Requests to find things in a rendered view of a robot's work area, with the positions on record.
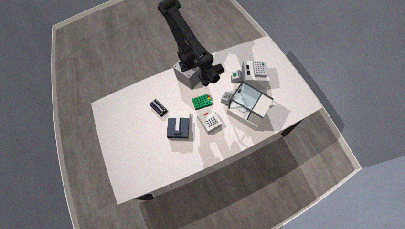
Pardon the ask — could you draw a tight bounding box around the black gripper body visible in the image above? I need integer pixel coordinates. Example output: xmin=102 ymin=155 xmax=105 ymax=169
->
xmin=198 ymin=71 xmax=212 ymax=86

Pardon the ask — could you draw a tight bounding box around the green tube rack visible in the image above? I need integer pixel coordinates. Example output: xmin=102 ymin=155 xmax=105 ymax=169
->
xmin=192 ymin=94 xmax=213 ymax=110

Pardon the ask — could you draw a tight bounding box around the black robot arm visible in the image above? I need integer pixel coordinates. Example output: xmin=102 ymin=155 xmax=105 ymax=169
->
xmin=158 ymin=0 xmax=224 ymax=83

